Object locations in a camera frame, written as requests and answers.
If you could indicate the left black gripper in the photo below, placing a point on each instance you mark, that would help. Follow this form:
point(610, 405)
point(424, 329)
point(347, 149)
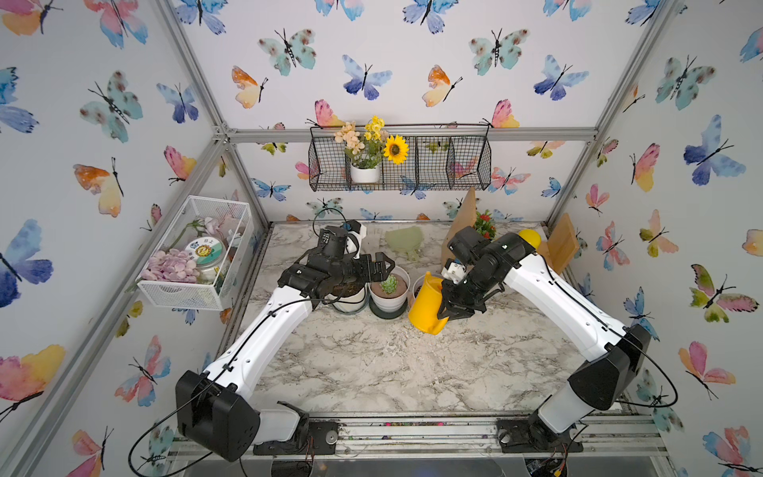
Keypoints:
point(379, 274)

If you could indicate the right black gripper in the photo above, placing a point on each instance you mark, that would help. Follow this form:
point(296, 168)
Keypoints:
point(451, 307)

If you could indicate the yellow plastic watering can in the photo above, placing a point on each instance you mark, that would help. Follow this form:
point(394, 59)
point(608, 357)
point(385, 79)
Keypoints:
point(424, 312)

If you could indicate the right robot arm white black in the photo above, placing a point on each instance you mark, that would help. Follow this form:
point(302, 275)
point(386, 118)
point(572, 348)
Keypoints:
point(613, 353)

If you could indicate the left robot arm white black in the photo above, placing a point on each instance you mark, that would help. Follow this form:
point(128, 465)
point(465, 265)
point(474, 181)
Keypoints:
point(215, 406)

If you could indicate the white pot green succulent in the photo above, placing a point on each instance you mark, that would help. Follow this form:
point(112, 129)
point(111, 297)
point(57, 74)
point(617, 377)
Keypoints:
point(391, 293)

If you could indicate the white pot red succulent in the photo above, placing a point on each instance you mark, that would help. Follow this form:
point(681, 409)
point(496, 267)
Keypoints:
point(418, 284)

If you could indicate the white pot dark succulent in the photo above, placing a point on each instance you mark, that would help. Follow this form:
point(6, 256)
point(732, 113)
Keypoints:
point(352, 300)

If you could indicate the green pot red flowers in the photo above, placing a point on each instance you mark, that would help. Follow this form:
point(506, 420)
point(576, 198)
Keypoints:
point(485, 225)

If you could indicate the green leaf-shaped dish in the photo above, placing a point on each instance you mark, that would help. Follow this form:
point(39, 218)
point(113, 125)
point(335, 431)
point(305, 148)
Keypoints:
point(406, 241)

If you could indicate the dark green pot saucer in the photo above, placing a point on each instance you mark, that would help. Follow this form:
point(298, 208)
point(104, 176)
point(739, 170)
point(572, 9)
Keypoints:
point(388, 315)

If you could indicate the yellow plastic jar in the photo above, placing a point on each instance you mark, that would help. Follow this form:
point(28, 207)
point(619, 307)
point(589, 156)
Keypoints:
point(531, 237)

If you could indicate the wooden shelf rack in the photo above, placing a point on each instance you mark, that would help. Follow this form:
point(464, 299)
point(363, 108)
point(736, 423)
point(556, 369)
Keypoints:
point(559, 249)

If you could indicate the white pot artificial flowers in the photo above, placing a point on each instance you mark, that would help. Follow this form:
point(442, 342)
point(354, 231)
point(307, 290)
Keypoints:
point(367, 149)

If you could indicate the round tin with label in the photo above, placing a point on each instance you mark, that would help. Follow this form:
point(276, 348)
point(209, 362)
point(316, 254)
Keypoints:
point(207, 252)

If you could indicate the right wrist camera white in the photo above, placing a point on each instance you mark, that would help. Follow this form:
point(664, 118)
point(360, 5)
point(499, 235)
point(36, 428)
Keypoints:
point(454, 271)

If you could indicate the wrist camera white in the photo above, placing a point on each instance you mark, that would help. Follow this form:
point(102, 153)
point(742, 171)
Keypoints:
point(454, 271)
point(356, 232)

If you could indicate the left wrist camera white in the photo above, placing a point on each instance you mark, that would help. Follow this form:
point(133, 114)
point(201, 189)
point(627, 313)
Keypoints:
point(356, 232)

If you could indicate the black wire wall basket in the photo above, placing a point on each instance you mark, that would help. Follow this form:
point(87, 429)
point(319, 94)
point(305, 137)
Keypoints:
point(442, 157)

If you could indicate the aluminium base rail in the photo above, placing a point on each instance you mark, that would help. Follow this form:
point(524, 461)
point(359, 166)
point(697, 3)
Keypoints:
point(461, 435)

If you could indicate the white wire mesh basket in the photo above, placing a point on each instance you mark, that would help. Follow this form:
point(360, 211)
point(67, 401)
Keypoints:
point(230, 222)

